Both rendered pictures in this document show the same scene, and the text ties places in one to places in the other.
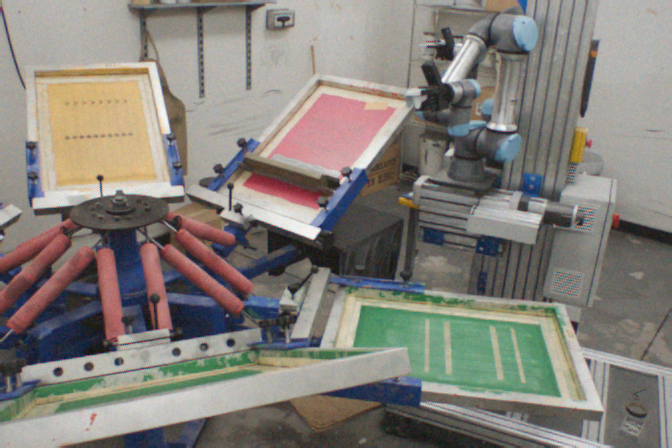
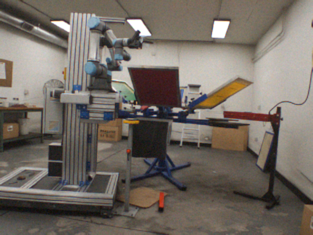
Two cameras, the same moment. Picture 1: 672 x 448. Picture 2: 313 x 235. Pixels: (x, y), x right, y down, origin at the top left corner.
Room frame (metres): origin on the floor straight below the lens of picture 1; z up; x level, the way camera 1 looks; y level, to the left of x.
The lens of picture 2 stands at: (5.42, -1.33, 1.13)
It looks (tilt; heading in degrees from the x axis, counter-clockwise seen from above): 3 degrees down; 153
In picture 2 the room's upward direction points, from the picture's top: 4 degrees clockwise
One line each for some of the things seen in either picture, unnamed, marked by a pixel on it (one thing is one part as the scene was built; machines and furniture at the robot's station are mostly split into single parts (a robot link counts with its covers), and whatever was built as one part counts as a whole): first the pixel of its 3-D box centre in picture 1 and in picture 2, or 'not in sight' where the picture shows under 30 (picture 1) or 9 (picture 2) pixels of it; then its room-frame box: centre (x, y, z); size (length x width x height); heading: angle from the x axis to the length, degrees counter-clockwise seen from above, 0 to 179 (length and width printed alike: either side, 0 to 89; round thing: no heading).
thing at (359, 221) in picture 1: (335, 220); (152, 119); (2.74, 0.00, 0.95); 0.48 x 0.44 x 0.01; 143
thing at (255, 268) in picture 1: (260, 266); not in sight; (2.34, 0.30, 0.89); 1.24 x 0.06 x 0.06; 143
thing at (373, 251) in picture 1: (365, 264); not in sight; (2.63, -0.14, 0.79); 0.46 x 0.09 x 0.33; 143
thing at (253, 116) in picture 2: not in sight; (251, 116); (3.15, 1.23, 1.06); 0.61 x 0.46 x 0.12; 23
